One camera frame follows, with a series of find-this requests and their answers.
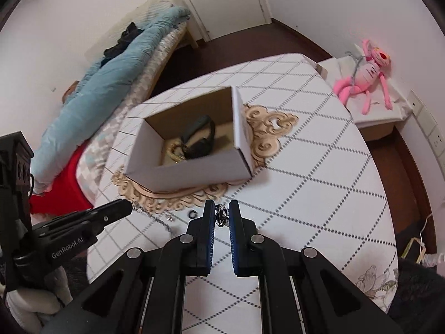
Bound pink panther plush toy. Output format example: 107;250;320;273
333;39;393;115

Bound wooden bead bracelet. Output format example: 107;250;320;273
163;139;185;164

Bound red cloth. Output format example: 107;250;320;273
29;140;93;216

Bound grey checked mattress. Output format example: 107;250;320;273
75;22;187;203

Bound black smart watch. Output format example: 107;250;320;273
179;115;216;160

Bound white wall sockets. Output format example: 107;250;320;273
407;90;445;173

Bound white cardboard box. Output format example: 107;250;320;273
124;87;253;193

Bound white cloth covered box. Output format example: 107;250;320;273
316;46;412;141

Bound black clothes on bed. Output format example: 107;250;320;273
100;22;144;67

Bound white door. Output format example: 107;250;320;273
183;0;271;41

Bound light blue quilt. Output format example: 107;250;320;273
30;6;190;194

